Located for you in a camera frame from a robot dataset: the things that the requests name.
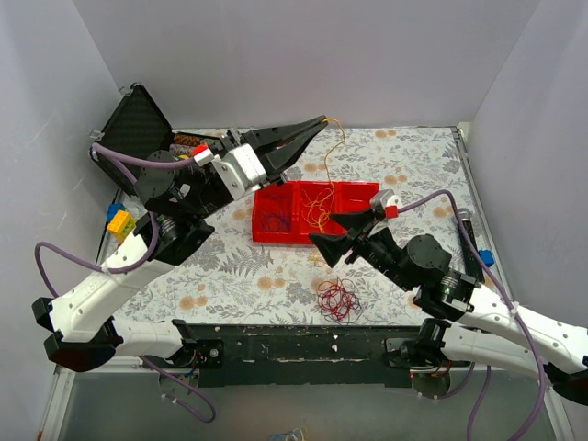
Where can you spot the black handheld microphone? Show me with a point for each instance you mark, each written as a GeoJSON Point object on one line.
{"type": "Point", "coordinates": [468, 245]}

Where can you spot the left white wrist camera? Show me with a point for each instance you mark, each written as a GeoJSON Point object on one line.
{"type": "Point", "coordinates": [240, 170]}

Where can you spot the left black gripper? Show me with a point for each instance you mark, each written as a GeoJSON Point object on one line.
{"type": "Point", "coordinates": [248, 141]}

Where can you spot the small blue block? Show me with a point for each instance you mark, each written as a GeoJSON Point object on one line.
{"type": "Point", "coordinates": [486, 257]}

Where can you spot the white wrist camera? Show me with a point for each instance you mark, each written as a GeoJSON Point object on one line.
{"type": "Point", "coordinates": [386, 205]}
{"type": "Point", "coordinates": [240, 170]}

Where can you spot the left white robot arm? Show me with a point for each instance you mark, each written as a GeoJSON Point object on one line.
{"type": "Point", "coordinates": [84, 332]}

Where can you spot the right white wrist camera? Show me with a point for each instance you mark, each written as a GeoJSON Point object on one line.
{"type": "Point", "coordinates": [386, 205]}

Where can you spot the yellow green toy bricks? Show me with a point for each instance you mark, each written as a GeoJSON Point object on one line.
{"type": "Point", "coordinates": [121, 225]}

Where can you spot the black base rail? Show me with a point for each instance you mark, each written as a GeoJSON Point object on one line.
{"type": "Point", "coordinates": [255, 355]}

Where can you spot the black poker chip case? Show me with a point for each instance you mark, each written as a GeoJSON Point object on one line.
{"type": "Point", "coordinates": [139, 128]}

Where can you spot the red three-compartment tray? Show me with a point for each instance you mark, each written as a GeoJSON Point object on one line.
{"type": "Point", "coordinates": [288, 213]}

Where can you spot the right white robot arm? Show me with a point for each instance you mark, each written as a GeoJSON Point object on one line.
{"type": "Point", "coordinates": [467, 321]}

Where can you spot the floral patterned table mat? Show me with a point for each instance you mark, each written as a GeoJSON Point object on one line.
{"type": "Point", "coordinates": [232, 279]}

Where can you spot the blue toy brick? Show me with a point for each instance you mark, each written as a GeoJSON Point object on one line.
{"type": "Point", "coordinates": [113, 210]}

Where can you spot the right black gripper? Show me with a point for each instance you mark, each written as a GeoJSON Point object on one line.
{"type": "Point", "coordinates": [358, 236]}

